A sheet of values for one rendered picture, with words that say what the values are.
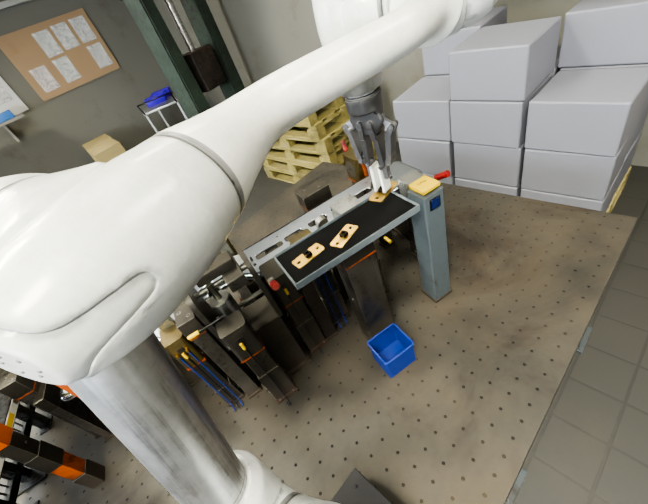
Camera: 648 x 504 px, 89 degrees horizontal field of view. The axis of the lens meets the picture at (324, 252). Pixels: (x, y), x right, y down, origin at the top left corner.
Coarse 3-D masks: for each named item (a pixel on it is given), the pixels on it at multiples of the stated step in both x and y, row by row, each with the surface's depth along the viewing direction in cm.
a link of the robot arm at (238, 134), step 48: (384, 0) 50; (432, 0) 42; (480, 0) 46; (336, 48) 38; (384, 48) 40; (240, 96) 34; (288, 96) 36; (336, 96) 40; (192, 144) 26; (240, 144) 30; (240, 192) 29
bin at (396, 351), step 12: (384, 336) 104; (396, 336) 107; (372, 348) 99; (384, 348) 108; (396, 348) 107; (408, 348) 96; (384, 360) 105; (396, 360) 96; (408, 360) 100; (396, 372) 100
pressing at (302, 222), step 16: (368, 176) 131; (400, 176) 124; (352, 192) 126; (320, 208) 125; (288, 224) 123; (304, 224) 120; (272, 240) 119; (272, 256) 112; (224, 288) 108; (64, 400) 94
